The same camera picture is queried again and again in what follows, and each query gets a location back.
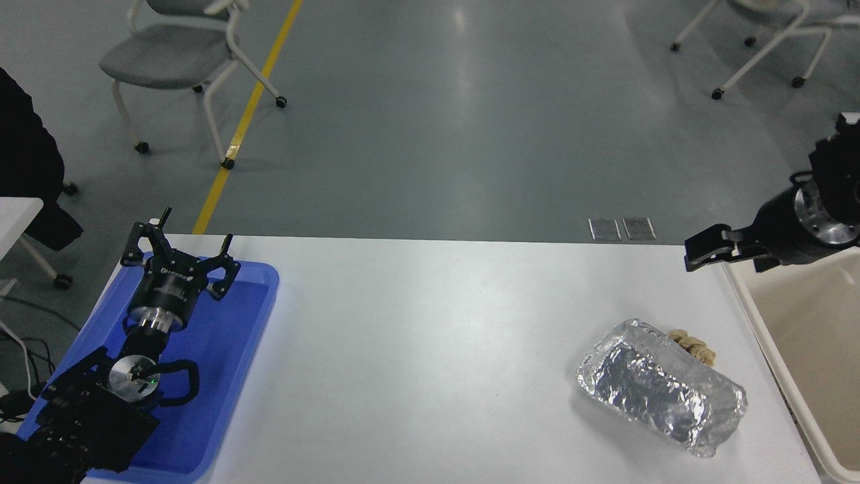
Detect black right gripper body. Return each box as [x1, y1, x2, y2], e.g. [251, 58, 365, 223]
[752, 188, 860, 268]

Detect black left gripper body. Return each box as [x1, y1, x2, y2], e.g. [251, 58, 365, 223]
[130, 257, 208, 317]

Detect large pale plastic bin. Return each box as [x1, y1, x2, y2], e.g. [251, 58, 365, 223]
[722, 245, 860, 484]

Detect blue plastic tray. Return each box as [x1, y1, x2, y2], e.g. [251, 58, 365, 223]
[17, 254, 280, 484]

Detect crumpled tan paper ball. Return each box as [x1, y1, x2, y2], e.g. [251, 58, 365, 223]
[665, 328, 717, 367]

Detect white side table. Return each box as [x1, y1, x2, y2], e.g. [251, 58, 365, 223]
[0, 197, 73, 291]

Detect person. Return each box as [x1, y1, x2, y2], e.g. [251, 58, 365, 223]
[0, 65, 85, 253]

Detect crumpled silver foil tray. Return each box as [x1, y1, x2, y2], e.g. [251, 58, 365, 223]
[576, 318, 748, 459]

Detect grey chair with white frame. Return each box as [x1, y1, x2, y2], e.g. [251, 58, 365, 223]
[99, 0, 290, 171]
[671, 0, 834, 102]

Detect white floor cable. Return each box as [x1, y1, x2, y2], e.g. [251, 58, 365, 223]
[0, 319, 41, 399]

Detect black floor cables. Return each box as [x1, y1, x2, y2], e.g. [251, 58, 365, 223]
[0, 296, 83, 421]

